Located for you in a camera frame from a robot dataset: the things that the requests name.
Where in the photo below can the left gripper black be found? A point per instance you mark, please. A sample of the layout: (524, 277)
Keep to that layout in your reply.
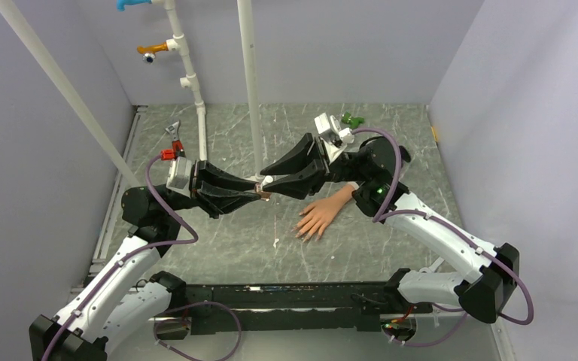
(215, 199)

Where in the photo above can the glitter nail polish bottle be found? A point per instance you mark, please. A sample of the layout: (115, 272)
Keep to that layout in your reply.
(262, 193)

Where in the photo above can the blue faucet valve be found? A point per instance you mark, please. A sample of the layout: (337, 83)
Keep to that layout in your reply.
(121, 5)

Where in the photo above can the mannequin hand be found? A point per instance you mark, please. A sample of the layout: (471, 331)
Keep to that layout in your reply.
(318, 215)

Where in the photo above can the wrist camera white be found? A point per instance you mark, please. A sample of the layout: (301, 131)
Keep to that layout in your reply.
(334, 139)
(180, 171)

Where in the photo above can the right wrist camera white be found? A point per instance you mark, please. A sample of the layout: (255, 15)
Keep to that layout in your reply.
(334, 139)

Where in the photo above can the red adjustable wrench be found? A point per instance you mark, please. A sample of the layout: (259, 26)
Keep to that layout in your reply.
(173, 131)

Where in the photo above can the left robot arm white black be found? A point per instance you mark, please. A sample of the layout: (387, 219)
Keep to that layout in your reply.
(112, 306)

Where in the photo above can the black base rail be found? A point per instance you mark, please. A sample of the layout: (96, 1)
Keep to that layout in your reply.
(364, 306)

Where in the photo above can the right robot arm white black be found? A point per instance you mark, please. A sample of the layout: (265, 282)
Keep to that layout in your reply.
(485, 276)

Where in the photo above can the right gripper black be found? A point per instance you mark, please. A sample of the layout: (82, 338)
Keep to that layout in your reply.
(299, 185)

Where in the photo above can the white nail polish cap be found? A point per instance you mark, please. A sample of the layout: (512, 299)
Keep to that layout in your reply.
(266, 180)

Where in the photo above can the white PVC pipe frame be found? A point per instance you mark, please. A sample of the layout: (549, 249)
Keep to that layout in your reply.
(177, 43)

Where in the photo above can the orange faucet valve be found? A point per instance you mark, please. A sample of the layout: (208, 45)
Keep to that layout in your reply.
(149, 53)

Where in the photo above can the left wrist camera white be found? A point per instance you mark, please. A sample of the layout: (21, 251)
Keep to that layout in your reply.
(180, 171)

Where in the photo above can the green toy flashlight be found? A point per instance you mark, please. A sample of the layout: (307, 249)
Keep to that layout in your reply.
(351, 121)

